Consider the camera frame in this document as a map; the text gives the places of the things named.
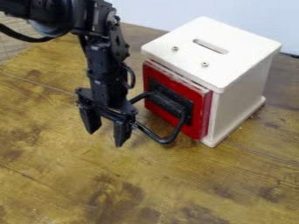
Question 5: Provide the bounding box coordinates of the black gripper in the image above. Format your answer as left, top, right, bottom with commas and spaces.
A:
76, 73, 136, 147

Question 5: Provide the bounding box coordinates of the black metal drawer handle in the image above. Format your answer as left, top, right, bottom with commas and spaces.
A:
129, 89, 192, 144

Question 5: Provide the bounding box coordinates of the red drawer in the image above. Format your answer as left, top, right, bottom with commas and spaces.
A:
143, 60, 212, 140

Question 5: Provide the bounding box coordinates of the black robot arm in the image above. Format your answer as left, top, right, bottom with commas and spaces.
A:
0, 0, 136, 146

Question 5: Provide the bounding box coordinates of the right screw on box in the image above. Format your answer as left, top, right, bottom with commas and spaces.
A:
200, 61, 209, 67

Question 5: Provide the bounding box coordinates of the white wooden box cabinet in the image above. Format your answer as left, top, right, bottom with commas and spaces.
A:
141, 17, 282, 147

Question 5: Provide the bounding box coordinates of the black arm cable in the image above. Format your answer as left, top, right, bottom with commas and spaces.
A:
0, 22, 136, 90

